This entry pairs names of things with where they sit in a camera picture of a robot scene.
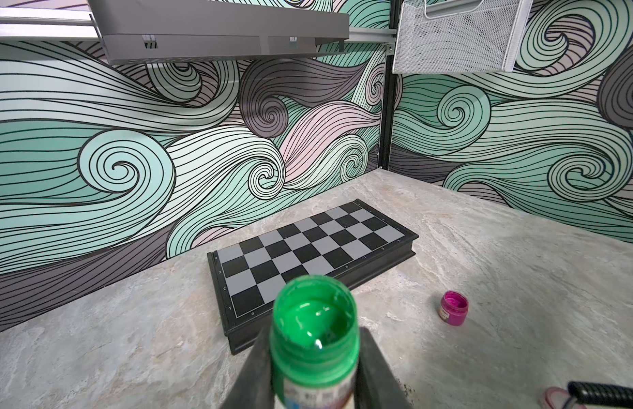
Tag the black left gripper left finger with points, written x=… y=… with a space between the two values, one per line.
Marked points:
x=253 y=387

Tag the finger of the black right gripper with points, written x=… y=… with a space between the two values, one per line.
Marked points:
x=599 y=394

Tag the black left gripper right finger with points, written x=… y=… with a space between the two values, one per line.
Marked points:
x=376 y=386

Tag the green paint jar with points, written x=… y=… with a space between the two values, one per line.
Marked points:
x=314 y=343

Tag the pink jar lid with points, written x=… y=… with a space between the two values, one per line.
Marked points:
x=557 y=398

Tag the purple paint jar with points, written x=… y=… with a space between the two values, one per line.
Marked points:
x=453 y=308

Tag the black white chessboard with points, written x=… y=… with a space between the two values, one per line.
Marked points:
x=352 y=243

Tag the clear plastic wall bin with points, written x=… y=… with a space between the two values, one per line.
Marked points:
x=459 y=37

